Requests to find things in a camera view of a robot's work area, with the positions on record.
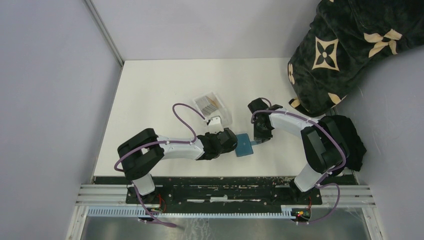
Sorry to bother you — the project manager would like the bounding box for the blue leather card holder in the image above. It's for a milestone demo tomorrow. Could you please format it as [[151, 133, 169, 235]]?
[[235, 133, 258, 158]]

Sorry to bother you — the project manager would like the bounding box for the clear plastic card box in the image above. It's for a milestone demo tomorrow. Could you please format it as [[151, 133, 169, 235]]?
[[192, 91, 233, 127]]

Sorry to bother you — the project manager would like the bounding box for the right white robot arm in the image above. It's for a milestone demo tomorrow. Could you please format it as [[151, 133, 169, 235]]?
[[248, 98, 350, 204]]

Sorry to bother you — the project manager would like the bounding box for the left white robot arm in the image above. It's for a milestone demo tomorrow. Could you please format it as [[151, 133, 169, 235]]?
[[114, 128, 238, 204]]

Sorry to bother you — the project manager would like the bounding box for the stack of credit cards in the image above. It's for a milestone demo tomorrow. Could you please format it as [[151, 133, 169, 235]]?
[[195, 96, 219, 115]]

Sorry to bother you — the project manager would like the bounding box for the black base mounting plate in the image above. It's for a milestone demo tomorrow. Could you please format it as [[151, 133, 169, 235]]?
[[94, 176, 323, 215]]

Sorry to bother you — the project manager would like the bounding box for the black cloth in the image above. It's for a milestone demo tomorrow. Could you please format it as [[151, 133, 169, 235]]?
[[330, 115, 367, 176]]

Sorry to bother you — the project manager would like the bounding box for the black floral patterned blanket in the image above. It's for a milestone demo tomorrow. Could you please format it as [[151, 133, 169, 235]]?
[[287, 0, 424, 117]]

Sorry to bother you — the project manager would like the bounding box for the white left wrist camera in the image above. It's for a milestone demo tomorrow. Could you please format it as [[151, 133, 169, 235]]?
[[207, 115, 224, 134]]

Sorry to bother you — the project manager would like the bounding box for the aluminium rail frame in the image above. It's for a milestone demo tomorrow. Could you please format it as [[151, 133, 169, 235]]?
[[76, 184, 376, 208]]

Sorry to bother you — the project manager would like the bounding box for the white slotted cable duct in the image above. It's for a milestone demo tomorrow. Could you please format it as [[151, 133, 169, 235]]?
[[87, 206, 295, 220]]

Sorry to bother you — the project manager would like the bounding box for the aluminium corner post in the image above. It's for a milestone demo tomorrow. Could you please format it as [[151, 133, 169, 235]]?
[[82, 0, 125, 68]]

